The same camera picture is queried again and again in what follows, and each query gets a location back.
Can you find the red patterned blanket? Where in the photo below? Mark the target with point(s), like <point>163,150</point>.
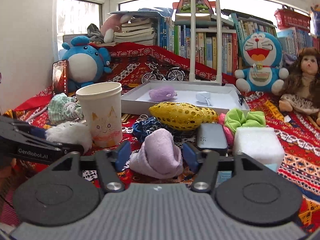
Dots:
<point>297,133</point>

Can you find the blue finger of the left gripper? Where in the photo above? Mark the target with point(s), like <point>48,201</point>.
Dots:
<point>38,132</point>

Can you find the blue round plush toy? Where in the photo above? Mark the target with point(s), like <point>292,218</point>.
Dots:
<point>86,63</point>

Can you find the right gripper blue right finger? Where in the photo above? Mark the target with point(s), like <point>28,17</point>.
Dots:
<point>191,156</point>

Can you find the dark blue patterned scrunchie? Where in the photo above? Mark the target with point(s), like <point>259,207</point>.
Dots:
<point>145,127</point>

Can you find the row of books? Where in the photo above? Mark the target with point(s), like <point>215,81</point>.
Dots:
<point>175,36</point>

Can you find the Doraemon plush toy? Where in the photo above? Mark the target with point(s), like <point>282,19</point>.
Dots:
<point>263,54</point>

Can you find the white paper cup with cat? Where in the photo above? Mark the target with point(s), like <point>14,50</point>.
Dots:
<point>101,107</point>

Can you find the green scrunchie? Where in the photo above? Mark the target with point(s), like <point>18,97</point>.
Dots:
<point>236,118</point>

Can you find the white pvc pipe frame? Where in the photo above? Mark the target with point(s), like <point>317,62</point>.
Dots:
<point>218,30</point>

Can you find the white paper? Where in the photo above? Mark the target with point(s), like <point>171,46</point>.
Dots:
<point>204,97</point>

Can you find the gold sequin heart cushion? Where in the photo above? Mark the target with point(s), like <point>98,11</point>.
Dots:
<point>183,116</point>

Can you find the white foam block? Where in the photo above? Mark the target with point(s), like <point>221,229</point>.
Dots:
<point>260,143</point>

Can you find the brown haired doll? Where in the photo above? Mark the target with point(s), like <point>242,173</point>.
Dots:
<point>300,91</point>

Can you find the miniature metal bicycle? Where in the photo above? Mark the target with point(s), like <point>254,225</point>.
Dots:
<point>162,73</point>

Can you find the black power bank box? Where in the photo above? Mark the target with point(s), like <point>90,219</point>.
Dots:
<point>210,136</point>

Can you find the pink sock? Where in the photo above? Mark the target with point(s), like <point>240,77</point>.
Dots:
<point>158,156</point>

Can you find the red plastic basket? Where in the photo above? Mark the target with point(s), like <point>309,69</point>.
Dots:
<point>286,17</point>

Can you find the black binder clip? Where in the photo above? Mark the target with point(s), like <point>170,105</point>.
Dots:
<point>242,98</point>

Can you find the stack of books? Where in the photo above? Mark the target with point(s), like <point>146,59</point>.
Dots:
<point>138,30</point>

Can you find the purple plush toy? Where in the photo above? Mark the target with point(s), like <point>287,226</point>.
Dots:
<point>163,93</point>

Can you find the pink scrunchie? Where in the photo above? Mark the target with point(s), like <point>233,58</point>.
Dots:
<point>228,133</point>

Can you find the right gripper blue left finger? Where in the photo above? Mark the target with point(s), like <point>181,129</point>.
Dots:
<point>122,154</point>

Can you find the person left hand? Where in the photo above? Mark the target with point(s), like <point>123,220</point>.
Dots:
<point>6,169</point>

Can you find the blue face mask pack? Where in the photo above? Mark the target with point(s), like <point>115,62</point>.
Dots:
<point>223,176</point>

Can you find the white fluffy plush toy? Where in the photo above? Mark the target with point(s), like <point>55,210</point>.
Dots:
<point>71,133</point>

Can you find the pink plush toy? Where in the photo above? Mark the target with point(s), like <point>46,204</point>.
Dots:
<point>113,25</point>

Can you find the white cardboard tray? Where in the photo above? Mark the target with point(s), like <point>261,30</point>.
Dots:
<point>223,98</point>

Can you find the green checkered cloth pouch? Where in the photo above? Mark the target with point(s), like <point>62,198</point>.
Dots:
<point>63,108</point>

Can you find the smartphone with red case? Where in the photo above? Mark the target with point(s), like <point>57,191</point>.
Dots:
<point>60,77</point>

